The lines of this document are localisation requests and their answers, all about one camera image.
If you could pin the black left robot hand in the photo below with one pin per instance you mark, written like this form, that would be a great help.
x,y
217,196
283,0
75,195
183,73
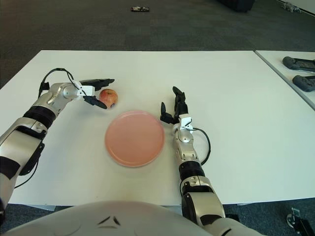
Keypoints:
x,y
98,82

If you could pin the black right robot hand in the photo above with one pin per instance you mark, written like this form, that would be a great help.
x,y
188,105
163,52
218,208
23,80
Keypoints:
x,y
180,108

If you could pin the red yellow apple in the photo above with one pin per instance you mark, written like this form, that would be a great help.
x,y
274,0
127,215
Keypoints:
x,y
109,97

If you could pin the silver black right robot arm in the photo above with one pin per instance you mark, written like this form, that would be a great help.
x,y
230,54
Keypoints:
x,y
185,140

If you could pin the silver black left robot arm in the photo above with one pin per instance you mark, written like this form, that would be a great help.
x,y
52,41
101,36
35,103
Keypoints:
x,y
56,96

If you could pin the pink round plate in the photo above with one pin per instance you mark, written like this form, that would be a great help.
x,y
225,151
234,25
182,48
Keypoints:
x,y
135,140

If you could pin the small dark floor object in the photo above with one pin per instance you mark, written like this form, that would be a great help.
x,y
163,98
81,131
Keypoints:
x,y
140,9

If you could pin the white side table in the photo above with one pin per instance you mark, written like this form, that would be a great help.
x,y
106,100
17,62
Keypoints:
x,y
283,73

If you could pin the large black floor object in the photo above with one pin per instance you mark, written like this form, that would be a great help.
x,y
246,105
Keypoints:
x,y
236,5

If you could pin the dark grey handheld controller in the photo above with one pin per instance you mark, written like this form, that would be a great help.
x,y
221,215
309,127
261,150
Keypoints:
x,y
295,63
304,83

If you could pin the grey robot torso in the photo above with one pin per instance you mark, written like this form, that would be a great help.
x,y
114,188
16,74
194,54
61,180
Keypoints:
x,y
110,218

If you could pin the small grey floor object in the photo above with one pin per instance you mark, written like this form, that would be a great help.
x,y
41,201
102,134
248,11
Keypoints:
x,y
291,7

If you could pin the black wheeled stand base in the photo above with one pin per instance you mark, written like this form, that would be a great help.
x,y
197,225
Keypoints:
x,y
301,223

